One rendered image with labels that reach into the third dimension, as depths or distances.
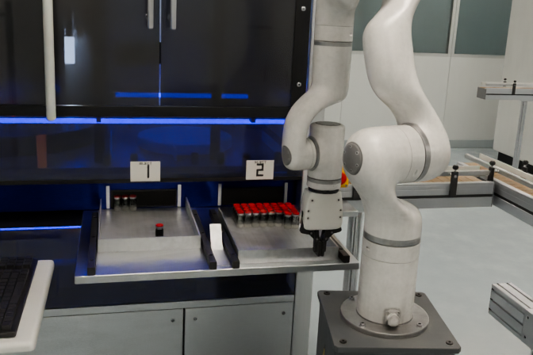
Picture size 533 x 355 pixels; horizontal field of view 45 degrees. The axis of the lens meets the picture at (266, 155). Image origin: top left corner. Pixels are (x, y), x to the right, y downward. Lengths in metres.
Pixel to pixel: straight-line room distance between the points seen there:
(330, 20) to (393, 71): 0.24
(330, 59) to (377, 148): 0.32
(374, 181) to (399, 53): 0.26
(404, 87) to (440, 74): 6.03
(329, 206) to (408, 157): 0.36
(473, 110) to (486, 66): 0.50
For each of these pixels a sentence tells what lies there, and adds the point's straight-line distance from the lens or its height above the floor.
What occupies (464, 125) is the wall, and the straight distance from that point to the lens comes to 7.60.
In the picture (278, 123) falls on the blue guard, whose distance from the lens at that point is 1.93.
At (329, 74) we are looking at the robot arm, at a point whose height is 1.36.
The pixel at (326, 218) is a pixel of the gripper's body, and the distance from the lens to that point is 1.59.
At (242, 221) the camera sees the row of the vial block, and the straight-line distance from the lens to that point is 1.85.
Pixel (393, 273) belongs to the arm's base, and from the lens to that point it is 1.36.
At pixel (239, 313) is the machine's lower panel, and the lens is 2.11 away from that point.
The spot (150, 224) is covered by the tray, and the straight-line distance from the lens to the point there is 1.87.
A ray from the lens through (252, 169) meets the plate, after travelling 1.94.
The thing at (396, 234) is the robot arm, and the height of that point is 1.07.
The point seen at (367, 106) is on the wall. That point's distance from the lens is 7.04.
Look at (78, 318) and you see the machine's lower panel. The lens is 2.06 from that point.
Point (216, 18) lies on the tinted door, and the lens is 1.86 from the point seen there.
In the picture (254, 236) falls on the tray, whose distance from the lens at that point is 1.79.
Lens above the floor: 1.52
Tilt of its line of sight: 13 degrees down
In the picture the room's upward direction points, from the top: 3 degrees clockwise
